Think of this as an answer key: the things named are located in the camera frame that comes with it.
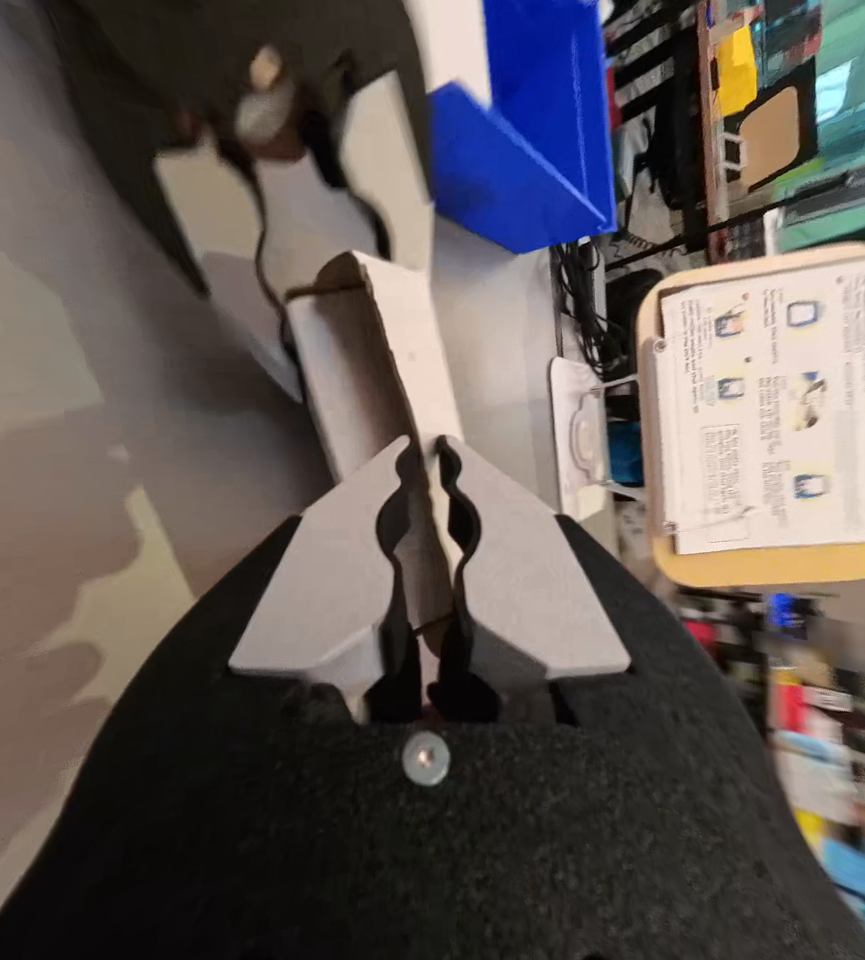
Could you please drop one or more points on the printed instruction sheet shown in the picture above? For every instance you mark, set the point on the printed instruction sheet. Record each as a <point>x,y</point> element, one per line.
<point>777,420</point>

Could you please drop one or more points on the white cardboard box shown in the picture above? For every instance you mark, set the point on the white cardboard box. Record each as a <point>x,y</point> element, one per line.
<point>402,360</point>

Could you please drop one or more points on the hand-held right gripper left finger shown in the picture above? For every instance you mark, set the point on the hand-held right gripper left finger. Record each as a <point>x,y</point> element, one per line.
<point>312,600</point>

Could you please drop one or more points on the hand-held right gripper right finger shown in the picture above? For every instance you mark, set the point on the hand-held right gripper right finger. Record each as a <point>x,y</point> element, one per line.
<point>545,600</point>

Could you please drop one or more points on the tan panel in black frame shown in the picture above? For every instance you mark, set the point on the tan panel in black frame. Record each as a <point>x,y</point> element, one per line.
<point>774,135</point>

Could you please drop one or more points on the blue bag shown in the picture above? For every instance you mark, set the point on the blue bag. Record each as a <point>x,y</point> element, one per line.
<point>624,450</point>

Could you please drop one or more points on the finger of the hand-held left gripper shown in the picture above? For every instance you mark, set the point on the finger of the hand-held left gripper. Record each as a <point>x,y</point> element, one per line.
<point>207,217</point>
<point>395,150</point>

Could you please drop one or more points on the blue plastic bin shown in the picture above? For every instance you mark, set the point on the blue plastic bin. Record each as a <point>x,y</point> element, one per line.
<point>537,150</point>

